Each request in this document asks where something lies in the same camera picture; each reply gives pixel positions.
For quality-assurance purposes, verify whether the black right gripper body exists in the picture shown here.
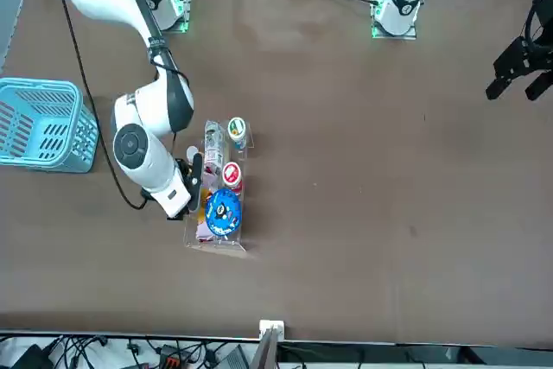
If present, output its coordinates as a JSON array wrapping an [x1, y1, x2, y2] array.
[[175, 151, 205, 215]]

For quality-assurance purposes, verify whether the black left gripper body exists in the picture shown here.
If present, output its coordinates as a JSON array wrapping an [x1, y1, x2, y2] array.
[[524, 0, 553, 72]]

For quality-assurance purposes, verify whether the clear acrylic stepped shelf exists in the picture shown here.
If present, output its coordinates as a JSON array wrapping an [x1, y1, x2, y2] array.
[[183, 120, 257, 254]]

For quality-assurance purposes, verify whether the light blue plastic basket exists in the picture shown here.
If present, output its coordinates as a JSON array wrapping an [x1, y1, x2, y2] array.
[[0, 78, 100, 175]]

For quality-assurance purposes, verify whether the red lid snack cup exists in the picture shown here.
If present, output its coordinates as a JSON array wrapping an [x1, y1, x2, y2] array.
[[221, 161, 244, 195]]

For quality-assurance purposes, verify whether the white snack packet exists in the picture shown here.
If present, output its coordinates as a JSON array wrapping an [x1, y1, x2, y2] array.
[[203, 119, 231, 175]]

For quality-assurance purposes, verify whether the blue snack cup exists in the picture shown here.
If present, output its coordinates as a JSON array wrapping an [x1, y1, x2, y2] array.
[[204, 189, 241, 239]]

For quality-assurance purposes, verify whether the green lid snack cup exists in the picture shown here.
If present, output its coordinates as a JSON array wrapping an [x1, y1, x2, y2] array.
[[227, 117, 248, 150]]

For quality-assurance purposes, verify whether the black orange adapter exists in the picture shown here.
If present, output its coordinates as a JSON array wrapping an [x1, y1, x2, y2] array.
[[157, 345, 182, 369]]

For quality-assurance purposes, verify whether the grey power adapter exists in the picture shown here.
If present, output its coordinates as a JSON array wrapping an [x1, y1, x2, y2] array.
[[222, 345, 251, 369]]

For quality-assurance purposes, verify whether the black power adapter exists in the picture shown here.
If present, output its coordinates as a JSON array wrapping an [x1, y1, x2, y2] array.
[[10, 344, 51, 369]]

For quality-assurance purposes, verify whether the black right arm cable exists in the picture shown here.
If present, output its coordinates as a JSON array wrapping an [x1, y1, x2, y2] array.
[[50, 0, 150, 211]]

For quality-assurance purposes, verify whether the aluminium extrusion post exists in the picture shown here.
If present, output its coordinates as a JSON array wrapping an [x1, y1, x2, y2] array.
[[250, 319, 287, 369]]

